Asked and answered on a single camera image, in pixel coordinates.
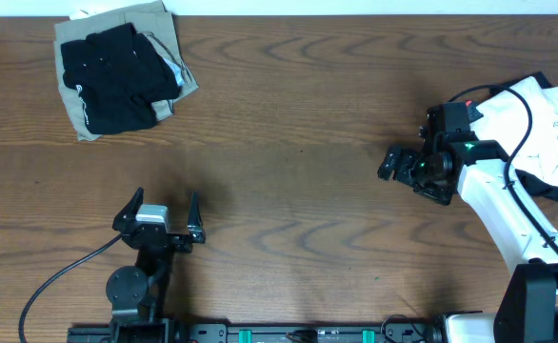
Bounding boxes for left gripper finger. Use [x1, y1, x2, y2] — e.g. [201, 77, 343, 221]
[112, 187, 144, 229]
[187, 192, 206, 244]

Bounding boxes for black t-shirt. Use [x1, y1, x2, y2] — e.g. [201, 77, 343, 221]
[60, 23, 181, 135]

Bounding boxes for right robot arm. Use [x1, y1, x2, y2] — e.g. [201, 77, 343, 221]
[377, 141, 558, 342]

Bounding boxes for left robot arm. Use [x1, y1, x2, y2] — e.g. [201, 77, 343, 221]
[106, 188, 206, 343]

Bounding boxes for black white printed garment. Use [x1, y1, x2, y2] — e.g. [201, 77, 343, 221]
[470, 71, 558, 202]

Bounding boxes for folded khaki shorts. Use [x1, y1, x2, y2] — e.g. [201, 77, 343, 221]
[53, 1, 198, 141]

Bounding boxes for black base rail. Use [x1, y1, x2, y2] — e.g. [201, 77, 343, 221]
[66, 315, 447, 343]

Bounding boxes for left black cable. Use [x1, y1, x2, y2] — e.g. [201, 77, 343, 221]
[18, 232, 124, 343]

